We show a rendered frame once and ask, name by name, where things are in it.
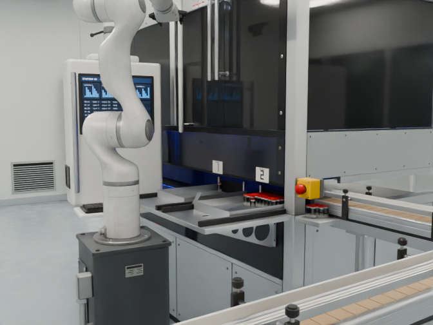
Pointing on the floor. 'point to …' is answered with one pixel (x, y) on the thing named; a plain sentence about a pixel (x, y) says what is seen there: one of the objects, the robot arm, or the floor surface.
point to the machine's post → (295, 140)
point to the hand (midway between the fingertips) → (171, 21)
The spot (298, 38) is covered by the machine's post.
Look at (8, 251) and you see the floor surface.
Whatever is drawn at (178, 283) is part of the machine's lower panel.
